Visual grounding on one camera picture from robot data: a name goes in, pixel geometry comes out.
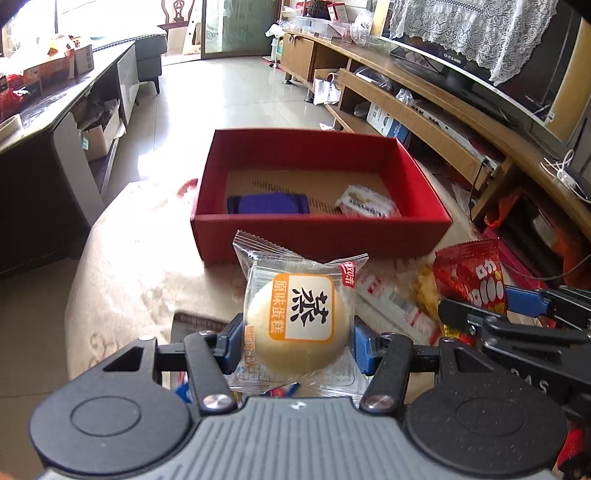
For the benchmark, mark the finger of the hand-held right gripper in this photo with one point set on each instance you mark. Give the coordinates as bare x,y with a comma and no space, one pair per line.
461,316
526,302

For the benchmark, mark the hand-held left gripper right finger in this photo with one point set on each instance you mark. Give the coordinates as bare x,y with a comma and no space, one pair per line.
362,351

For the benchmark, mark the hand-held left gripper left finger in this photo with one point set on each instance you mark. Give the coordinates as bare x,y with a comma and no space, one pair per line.
236,344

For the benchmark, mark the red snack packet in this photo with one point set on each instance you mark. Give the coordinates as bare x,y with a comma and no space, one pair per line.
466,272

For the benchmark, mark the round cake packet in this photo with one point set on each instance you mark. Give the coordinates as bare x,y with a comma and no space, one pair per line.
295,323

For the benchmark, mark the red cardboard box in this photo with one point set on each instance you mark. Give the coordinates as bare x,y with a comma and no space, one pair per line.
323,235

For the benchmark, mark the beige patterned cloth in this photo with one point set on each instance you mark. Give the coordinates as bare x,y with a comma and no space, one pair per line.
138,277

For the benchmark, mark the purple snack packet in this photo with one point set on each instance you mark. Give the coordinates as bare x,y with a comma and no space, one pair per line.
268,204

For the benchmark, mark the wooden television cabinet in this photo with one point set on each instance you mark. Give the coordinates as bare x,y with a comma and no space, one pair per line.
521,157

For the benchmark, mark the white snack packet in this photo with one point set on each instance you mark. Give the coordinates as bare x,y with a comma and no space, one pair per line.
364,201

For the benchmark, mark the white set-top box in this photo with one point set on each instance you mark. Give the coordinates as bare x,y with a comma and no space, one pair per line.
443,129

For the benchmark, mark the blue and white box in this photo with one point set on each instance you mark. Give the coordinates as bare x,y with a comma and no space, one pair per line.
383,122

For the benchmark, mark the small crumpled plastic bag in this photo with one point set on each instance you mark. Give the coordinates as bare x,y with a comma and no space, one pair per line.
404,95

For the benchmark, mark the black television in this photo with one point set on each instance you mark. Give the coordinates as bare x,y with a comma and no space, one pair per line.
461,78

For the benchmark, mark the open cardboard box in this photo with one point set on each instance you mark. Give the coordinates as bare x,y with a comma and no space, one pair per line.
99,138

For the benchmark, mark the white shopping bag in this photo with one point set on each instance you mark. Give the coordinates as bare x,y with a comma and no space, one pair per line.
327,90

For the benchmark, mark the white lace cloth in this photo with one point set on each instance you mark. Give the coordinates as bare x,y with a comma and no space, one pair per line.
461,27

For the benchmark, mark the dark coffee table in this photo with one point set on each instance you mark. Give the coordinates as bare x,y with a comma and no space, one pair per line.
46,120

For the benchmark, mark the white plastic cart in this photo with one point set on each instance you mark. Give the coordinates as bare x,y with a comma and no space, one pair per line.
278,50

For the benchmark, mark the grey sofa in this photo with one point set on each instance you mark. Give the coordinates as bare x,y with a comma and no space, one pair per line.
150,55

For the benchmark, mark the clear plastic bag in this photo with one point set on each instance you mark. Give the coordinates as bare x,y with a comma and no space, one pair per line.
367,25

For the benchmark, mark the clear plastic containers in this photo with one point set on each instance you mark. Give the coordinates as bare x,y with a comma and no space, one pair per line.
323,26

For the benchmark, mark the small cardboard box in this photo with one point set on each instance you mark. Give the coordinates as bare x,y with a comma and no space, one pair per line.
84,57

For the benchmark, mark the red and white box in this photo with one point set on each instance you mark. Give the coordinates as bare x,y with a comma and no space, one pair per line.
339,11

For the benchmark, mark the orange flat box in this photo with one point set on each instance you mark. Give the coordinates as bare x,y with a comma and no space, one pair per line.
48,69

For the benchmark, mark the dark basket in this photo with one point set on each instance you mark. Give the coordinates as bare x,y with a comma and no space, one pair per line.
318,8

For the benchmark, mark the wooden chair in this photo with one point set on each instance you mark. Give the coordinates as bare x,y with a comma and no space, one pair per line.
178,7

